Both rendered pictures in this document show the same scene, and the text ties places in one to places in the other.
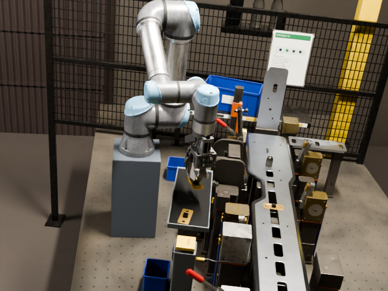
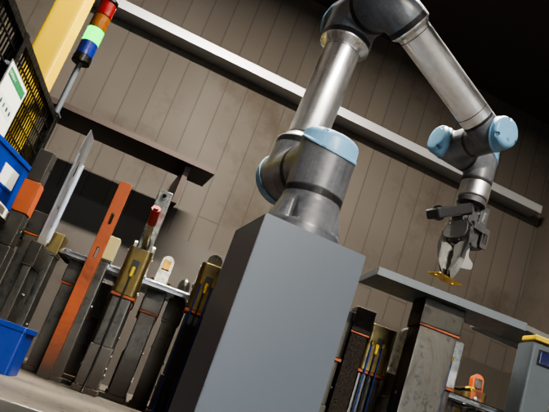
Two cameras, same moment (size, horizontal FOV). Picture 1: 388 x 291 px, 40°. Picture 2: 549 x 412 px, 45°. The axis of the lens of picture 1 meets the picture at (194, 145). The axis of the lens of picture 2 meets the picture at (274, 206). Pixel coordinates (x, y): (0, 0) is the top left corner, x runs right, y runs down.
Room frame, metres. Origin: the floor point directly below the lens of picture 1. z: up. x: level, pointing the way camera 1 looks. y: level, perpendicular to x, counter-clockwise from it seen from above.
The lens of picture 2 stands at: (2.19, 1.43, 0.79)
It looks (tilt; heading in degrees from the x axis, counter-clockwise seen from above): 17 degrees up; 264
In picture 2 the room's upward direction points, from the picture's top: 20 degrees clockwise
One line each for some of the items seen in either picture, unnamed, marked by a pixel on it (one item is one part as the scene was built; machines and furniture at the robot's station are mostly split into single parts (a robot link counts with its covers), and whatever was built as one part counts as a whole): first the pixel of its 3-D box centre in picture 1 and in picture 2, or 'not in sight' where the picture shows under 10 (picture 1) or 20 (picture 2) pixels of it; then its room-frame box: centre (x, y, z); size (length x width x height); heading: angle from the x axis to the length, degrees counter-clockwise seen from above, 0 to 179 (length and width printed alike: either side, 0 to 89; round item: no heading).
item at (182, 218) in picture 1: (185, 215); not in sight; (1.47, 0.00, 1.17); 0.08 x 0.04 x 0.01; 171
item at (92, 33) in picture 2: not in sight; (92, 37); (2.84, -1.00, 1.90); 0.07 x 0.07 x 0.06
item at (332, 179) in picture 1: (333, 172); not in sight; (2.44, -0.74, 0.84); 0.05 x 0.05 x 0.29; 89
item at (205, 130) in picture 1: (204, 125); (472, 193); (1.59, -0.03, 1.45); 0.08 x 0.08 x 0.05
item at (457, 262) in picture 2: (193, 175); (463, 262); (1.58, -0.01, 1.27); 0.06 x 0.03 x 0.09; 24
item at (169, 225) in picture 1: (191, 196); (440, 302); (1.60, -0.01, 1.16); 0.37 x 0.14 x 0.02; 179
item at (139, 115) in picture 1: (140, 114); (322, 164); (2.01, 0.24, 1.27); 0.13 x 0.12 x 0.14; 107
